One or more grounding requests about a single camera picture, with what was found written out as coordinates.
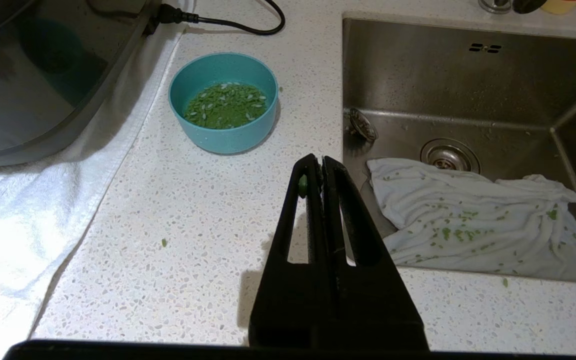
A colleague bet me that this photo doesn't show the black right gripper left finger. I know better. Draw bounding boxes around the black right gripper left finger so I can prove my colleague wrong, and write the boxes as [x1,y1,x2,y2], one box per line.
[249,154,336,351]

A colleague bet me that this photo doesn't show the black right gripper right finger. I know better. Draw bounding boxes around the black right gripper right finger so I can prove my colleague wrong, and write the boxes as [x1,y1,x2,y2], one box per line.
[322,156,429,351]

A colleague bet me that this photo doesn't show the teal bowl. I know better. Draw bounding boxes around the teal bowl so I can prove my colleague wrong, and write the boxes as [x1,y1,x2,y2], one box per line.
[168,52,279,155]

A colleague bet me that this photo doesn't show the green rice grains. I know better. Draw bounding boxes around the green rice grains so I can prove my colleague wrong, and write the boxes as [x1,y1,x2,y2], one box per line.
[184,82,269,130]

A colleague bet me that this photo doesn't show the white towel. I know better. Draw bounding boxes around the white towel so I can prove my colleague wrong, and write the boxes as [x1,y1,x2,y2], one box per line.
[0,0,196,360]

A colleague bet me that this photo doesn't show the black rice cooker body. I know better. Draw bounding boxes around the black rice cooker body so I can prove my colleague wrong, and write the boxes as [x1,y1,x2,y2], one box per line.
[0,0,162,168]

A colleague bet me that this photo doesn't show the white cloth with green specks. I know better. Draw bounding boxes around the white cloth with green specks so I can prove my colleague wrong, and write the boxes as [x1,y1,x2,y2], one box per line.
[366,158,576,283]

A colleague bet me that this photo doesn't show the sink drain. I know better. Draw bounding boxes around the sink drain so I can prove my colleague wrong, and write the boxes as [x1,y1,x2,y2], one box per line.
[420,138,481,174]

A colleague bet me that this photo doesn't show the steel sink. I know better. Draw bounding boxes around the steel sink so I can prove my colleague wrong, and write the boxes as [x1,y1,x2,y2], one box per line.
[342,12,576,285]

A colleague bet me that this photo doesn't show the black power cord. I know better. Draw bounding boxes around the black power cord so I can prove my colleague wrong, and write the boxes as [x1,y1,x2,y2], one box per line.
[155,0,286,36]

